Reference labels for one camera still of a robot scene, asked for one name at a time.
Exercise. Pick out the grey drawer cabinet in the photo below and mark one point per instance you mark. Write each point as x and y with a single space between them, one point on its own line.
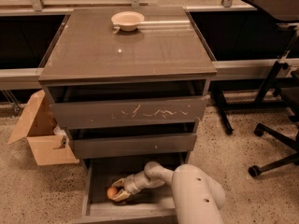
92 50

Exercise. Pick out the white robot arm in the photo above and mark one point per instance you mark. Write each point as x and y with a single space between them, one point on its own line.
198 198

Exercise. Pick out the white bowl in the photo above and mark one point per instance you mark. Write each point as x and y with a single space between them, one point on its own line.
127 20

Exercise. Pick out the open cardboard box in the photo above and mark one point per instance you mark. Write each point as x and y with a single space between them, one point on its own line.
49 144

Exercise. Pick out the grey open bottom drawer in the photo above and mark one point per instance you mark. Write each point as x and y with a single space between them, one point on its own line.
150 206

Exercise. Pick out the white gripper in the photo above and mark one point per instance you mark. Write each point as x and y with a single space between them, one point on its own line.
133 184

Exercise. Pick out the orange fruit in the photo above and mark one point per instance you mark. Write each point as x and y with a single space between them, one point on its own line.
111 192

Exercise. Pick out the black side table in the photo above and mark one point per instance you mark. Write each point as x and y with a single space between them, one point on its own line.
283 18

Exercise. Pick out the grey top drawer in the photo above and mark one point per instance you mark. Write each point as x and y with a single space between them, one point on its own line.
128 104

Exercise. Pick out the grey middle drawer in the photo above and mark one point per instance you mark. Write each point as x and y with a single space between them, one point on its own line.
133 140

